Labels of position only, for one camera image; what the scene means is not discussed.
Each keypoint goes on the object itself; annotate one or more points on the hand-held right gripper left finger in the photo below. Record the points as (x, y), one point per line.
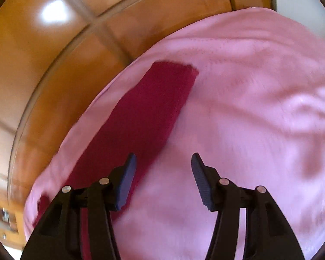
(124, 185)

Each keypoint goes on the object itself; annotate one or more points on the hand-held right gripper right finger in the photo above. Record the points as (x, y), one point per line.
(203, 185)

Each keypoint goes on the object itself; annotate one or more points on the dark red cloth garment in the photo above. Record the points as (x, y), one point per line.
(151, 108)

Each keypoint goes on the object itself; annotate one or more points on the pink bed sheet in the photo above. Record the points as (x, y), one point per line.
(246, 100)

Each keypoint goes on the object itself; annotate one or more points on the wooden panelled wardrobe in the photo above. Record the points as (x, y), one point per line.
(57, 59)

